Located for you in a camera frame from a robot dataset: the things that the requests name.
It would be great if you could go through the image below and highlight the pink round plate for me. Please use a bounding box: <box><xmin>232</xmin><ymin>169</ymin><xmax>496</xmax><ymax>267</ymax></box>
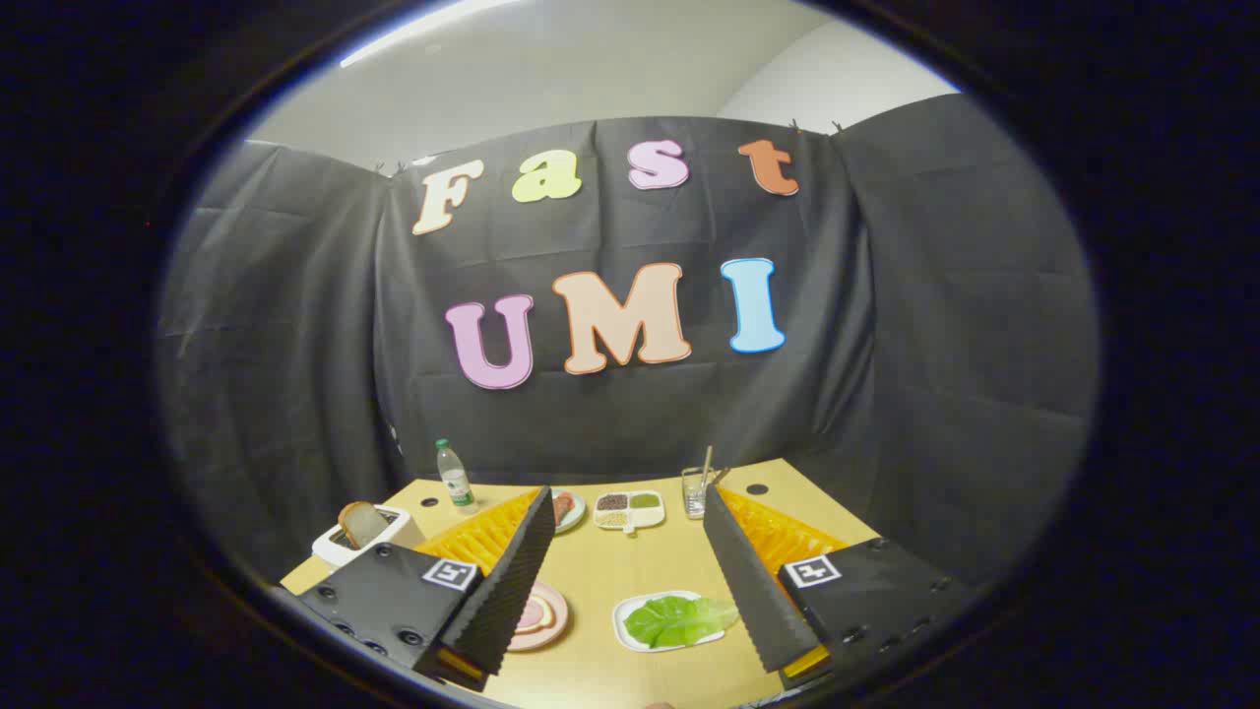
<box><xmin>507</xmin><ymin>581</ymin><xmax>570</xmax><ymax>653</ymax></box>

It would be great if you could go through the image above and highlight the white square plate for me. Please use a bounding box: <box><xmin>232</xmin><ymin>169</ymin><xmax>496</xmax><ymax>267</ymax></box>
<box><xmin>612</xmin><ymin>590</ymin><xmax>729</xmax><ymax>654</ymax></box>

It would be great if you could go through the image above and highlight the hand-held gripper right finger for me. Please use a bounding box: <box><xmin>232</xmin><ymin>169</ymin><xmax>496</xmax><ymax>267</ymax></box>
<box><xmin>702</xmin><ymin>483</ymin><xmax>976</xmax><ymax>690</ymax></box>

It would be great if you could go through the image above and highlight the clear plastic water bottle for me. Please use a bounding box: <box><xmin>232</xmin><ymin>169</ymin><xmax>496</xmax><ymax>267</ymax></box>
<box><xmin>436</xmin><ymin>439</ymin><xmax>478</xmax><ymax>513</ymax></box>

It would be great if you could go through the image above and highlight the white divided bean tray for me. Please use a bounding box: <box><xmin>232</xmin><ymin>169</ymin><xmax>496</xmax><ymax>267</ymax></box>
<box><xmin>594</xmin><ymin>489</ymin><xmax>666</xmax><ymax>536</ymax></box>

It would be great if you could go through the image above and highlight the light blue oval plate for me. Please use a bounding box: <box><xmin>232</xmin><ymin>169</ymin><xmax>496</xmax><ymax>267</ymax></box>
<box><xmin>546</xmin><ymin>489</ymin><xmax>588</xmax><ymax>536</ymax></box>

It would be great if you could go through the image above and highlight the clear utensil holder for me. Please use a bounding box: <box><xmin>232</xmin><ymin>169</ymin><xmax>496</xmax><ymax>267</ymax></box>
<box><xmin>681</xmin><ymin>467</ymin><xmax>725</xmax><ymax>520</ymax></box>

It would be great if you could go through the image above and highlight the green lettuce leaf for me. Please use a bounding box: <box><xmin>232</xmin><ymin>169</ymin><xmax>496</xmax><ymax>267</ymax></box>
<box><xmin>624</xmin><ymin>595</ymin><xmax>741</xmax><ymax>649</ymax></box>

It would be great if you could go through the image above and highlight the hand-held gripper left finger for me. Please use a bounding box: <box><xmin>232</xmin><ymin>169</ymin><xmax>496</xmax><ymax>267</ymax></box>
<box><xmin>295</xmin><ymin>484</ymin><xmax>557</xmax><ymax>693</ymax></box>

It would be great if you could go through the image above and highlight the white toaster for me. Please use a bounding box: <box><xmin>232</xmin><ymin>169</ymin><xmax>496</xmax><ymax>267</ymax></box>
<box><xmin>312</xmin><ymin>504</ymin><xmax>426</xmax><ymax>569</ymax></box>

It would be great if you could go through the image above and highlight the toasted bread slice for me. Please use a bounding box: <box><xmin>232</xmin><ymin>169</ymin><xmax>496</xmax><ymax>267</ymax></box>
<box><xmin>338</xmin><ymin>500</ymin><xmax>391</xmax><ymax>548</ymax></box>

